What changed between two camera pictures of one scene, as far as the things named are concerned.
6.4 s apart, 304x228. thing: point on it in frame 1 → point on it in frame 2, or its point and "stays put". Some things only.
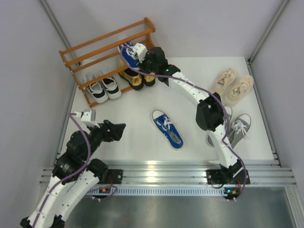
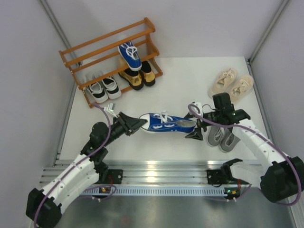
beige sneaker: (223, 80) stays put
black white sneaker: (99, 95) stays put
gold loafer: (134, 79) stays put
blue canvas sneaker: (129, 54) stays put
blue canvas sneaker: (168, 129) → (163, 122)
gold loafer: (149, 80) stays put
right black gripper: (141, 65) → (196, 134)
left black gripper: (115, 132) → (129, 124)
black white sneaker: (112, 88) stays put
